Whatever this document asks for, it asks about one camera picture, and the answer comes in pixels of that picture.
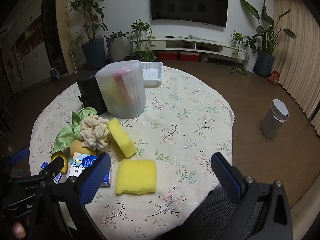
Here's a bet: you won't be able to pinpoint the wall television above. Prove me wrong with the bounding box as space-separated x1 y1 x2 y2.
150 0 229 28

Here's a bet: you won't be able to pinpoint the vines on floor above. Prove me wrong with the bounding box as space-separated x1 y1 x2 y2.
217 62 248 78

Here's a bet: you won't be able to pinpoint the tall plant in blue pot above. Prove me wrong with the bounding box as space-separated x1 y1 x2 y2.
66 0 109 70

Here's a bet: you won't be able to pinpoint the green cloth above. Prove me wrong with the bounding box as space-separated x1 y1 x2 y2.
52 107 98 154

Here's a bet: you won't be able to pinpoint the person's left hand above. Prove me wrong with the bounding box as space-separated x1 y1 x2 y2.
11 219 32 240

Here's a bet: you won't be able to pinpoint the white television cabinet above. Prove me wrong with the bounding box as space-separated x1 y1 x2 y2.
131 38 248 57

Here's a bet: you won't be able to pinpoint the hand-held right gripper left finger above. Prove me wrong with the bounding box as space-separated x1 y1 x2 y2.
49 152 112 240

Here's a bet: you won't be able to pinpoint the beige curtain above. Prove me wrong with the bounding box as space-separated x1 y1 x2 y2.
272 0 320 130

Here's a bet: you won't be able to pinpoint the wall cabinets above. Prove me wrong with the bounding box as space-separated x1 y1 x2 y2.
0 0 58 94

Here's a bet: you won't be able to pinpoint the white plastic tray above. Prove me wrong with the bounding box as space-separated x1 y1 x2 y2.
141 61 165 88

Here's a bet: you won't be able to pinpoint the plant in ribbed grey pot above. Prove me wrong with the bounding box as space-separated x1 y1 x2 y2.
106 31 126 62

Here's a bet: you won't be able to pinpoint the red storage box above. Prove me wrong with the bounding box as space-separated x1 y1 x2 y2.
157 52 178 60
179 52 200 62

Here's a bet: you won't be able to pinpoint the grey fabric chair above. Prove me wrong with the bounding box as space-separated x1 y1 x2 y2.
154 186 265 240

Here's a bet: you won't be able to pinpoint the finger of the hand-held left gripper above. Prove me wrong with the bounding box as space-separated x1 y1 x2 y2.
6 148 30 167
11 156 67 189

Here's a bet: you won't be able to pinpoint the trailing vine plant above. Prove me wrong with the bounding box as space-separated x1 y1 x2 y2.
126 19 158 62

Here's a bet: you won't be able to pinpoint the yellow round sponge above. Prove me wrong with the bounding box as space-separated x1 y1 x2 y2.
51 151 67 173
69 140 97 157

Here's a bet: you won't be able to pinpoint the thin plant on stand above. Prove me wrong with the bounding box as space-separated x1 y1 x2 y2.
69 31 86 73

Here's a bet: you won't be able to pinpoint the blue box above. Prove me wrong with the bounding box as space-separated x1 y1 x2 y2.
50 67 61 81

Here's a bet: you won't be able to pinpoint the large-leaf plant in dark pot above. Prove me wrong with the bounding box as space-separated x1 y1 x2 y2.
241 0 297 77

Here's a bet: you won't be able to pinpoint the grey trash can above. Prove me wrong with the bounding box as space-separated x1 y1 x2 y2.
260 99 290 139

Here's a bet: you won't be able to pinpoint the plant in white pot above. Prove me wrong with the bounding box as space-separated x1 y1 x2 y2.
244 35 260 73

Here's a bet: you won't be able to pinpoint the yellow rectangular sponge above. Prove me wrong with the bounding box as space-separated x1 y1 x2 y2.
115 159 157 195
108 118 137 159

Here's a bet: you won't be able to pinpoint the small blue packet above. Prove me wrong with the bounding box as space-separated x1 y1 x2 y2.
41 162 69 183

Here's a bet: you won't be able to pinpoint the hanging plant on cabinet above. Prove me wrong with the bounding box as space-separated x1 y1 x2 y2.
230 30 248 63

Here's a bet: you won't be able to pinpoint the translucent plastic container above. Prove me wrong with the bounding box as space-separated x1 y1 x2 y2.
96 60 146 119

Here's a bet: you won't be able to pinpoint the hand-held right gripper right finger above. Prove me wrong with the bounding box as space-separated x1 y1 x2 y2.
211 152 293 240

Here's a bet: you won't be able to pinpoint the black cylinder container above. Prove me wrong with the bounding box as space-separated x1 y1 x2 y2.
76 70 108 114

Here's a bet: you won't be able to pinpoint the cream chenille duster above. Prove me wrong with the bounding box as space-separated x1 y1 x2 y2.
79 114 110 152

